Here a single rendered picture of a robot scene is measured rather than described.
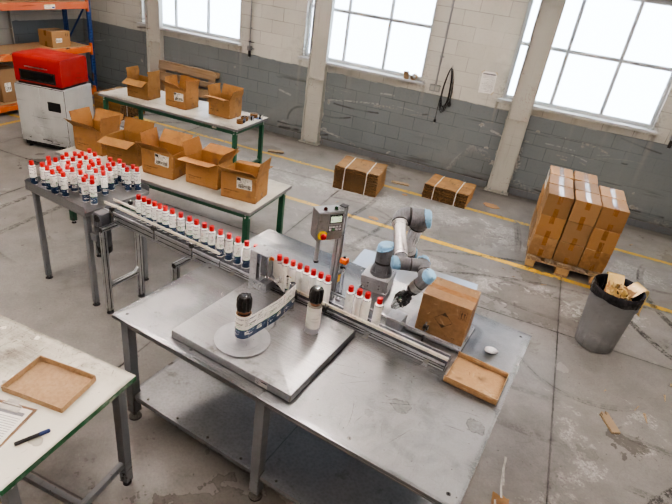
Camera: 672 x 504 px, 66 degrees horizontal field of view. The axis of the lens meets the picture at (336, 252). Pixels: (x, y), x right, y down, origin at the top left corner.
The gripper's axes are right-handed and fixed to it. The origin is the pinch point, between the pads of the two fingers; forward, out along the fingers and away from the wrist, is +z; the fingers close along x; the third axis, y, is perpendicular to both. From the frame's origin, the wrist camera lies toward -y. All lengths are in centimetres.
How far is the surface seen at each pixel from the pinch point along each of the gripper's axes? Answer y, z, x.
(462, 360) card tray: -10, -2, 50
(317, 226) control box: 2, 0, -64
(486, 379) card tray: -4, -10, 65
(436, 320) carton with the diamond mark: -18.1, -2.7, 24.0
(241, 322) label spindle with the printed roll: 65, 32, -49
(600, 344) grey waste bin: -211, 19, 156
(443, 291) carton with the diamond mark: -26.8, -14.8, 14.2
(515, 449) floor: -54, 47, 131
